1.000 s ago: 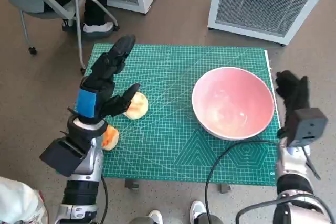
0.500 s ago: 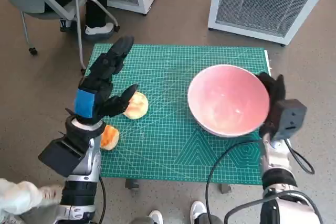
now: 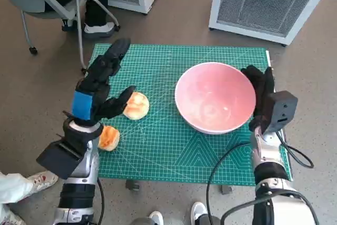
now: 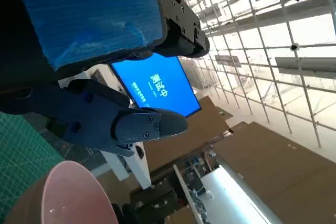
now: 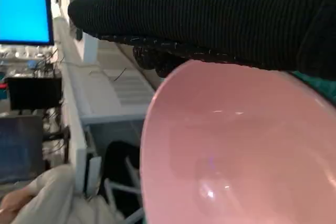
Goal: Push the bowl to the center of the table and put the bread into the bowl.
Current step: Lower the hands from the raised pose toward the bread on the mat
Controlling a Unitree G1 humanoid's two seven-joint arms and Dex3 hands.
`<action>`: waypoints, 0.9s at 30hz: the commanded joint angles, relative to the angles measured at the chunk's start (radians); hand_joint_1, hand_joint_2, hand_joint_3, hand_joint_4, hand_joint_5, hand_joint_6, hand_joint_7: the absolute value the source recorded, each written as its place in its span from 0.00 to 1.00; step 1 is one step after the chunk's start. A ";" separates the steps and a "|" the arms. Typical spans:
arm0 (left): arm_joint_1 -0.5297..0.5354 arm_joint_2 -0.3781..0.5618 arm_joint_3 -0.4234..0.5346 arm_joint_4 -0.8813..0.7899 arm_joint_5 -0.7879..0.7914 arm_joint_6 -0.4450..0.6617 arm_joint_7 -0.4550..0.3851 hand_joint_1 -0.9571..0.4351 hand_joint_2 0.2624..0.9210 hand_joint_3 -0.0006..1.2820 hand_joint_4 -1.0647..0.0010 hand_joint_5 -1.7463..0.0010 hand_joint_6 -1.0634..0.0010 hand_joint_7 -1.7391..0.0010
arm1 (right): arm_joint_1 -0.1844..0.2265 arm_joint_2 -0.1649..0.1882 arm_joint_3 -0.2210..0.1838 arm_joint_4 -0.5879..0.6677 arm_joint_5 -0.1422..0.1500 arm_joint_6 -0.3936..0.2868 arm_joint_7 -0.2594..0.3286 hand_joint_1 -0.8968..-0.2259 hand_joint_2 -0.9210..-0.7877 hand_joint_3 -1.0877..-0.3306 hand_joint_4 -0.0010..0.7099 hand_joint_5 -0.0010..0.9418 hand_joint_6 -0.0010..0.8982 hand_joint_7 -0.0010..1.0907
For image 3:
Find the black left robot hand, blue tape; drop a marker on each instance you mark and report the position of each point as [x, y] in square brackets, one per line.
[84, 101]

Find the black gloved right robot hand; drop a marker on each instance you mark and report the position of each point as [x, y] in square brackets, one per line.
[260, 85]

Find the orange-brown toy bread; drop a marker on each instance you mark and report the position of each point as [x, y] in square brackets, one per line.
[109, 138]

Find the pink bowl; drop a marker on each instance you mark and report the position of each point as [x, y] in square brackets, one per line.
[210, 96]

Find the pale round toy bread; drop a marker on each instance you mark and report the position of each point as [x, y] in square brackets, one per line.
[138, 106]

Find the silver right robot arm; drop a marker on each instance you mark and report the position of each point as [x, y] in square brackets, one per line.
[268, 172]

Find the large white mesh cabinet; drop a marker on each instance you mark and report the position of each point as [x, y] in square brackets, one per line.
[263, 6]

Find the green cutting mat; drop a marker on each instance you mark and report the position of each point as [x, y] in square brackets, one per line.
[163, 77]

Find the seated person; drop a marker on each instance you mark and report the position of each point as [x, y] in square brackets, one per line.
[97, 3]

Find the person in white clothes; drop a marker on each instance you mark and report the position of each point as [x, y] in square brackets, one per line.
[13, 185]

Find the white shoe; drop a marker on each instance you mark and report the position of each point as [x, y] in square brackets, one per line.
[156, 218]
[197, 209]

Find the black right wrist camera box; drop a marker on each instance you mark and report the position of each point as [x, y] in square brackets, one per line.
[283, 109]

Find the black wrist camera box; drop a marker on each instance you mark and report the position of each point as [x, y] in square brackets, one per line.
[56, 160]
[283, 109]

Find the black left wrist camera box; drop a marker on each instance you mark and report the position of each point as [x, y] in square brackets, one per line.
[56, 160]

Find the grey table leg bracket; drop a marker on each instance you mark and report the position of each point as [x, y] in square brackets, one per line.
[226, 189]
[132, 185]

